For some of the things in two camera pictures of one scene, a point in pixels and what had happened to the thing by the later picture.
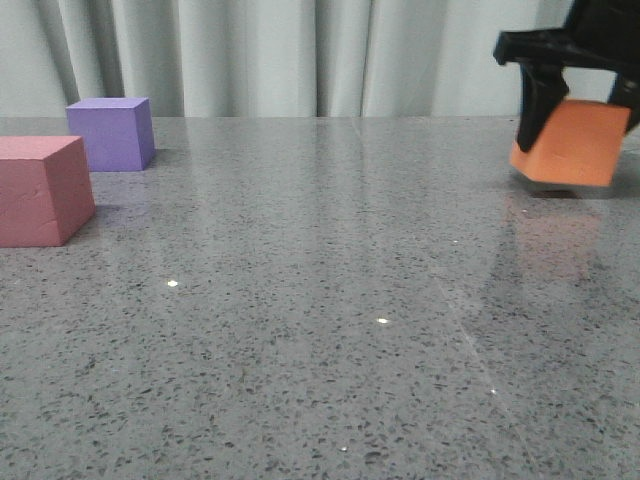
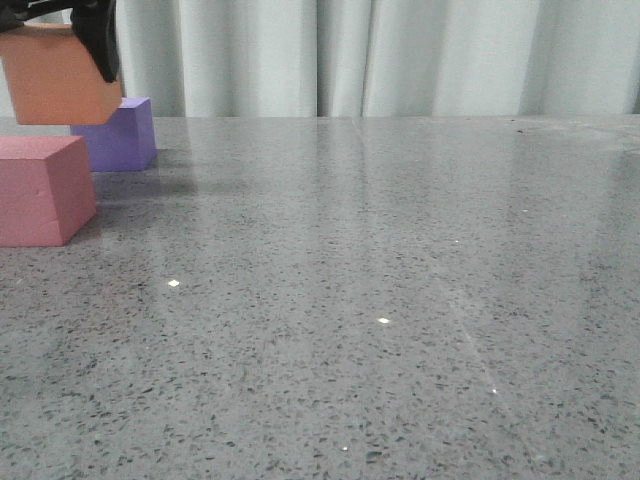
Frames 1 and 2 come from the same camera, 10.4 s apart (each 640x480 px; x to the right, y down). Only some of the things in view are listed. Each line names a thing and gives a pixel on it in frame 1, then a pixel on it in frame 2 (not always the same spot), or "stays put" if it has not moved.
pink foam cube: (46, 191) stays put
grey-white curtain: (276, 58) stays put
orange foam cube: (579, 145) -> (53, 78)
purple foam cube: (118, 132) stays put
